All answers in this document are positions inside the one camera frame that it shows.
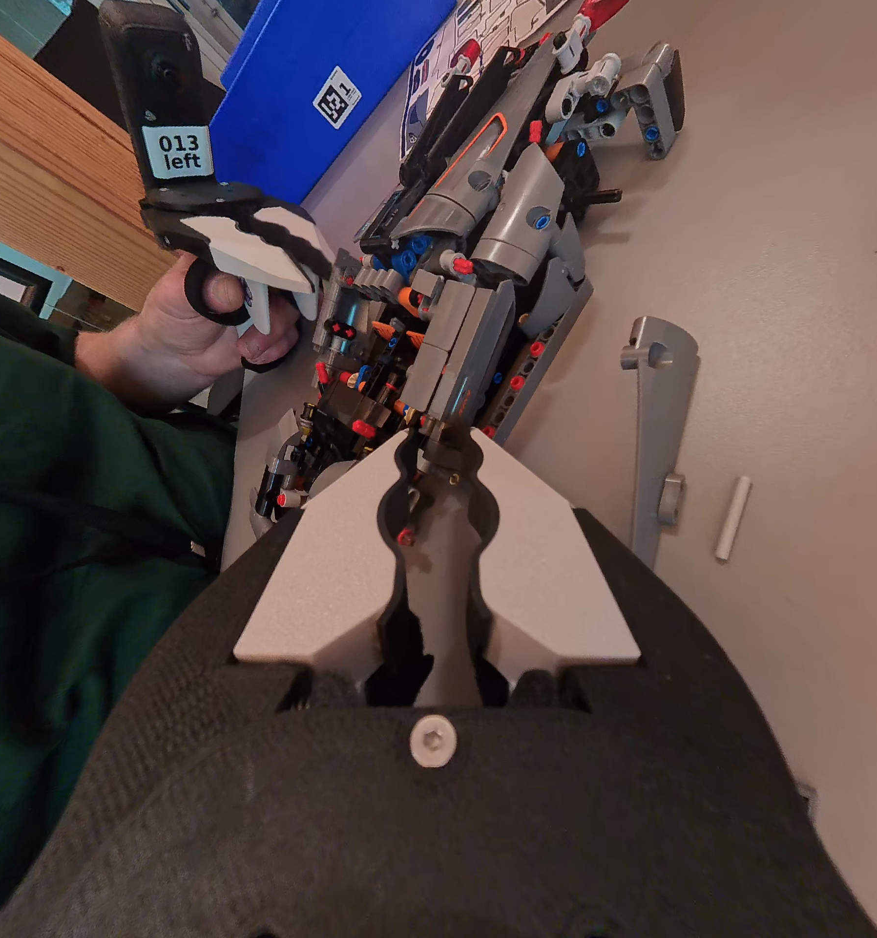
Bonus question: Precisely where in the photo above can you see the person's left hand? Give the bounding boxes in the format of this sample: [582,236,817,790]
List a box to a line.
[74,249,302,411]

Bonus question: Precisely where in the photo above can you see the lego sticker sheet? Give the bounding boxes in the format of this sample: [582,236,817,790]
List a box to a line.
[400,0,571,158]

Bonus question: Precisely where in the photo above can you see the small white tube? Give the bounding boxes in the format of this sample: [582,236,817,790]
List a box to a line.
[715,476,753,562]

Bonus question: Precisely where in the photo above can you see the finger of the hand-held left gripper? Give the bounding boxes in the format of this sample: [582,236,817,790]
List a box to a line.
[186,214,321,321]
[251,204,334,279]

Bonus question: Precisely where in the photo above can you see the blue plastic bin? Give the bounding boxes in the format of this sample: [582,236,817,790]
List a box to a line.
[210,0,458,206]

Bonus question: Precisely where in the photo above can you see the grey and black lego car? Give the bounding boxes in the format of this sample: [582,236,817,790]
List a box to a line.
[251,0,687,529]

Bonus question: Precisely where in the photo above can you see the long grey lego panel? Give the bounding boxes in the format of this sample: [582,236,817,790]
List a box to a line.
[620,317,701,571]

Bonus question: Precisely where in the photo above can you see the black lanyard strap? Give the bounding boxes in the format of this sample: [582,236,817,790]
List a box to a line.
[0,476,220,587]

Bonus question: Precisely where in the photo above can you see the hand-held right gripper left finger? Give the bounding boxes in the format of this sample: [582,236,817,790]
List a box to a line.
[232,431,419,706]

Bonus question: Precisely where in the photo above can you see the plywood panel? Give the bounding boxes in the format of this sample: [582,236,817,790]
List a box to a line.
[0,11,176,312]

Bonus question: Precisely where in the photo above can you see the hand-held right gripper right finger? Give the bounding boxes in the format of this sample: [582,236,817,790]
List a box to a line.
[466,428,642,701]

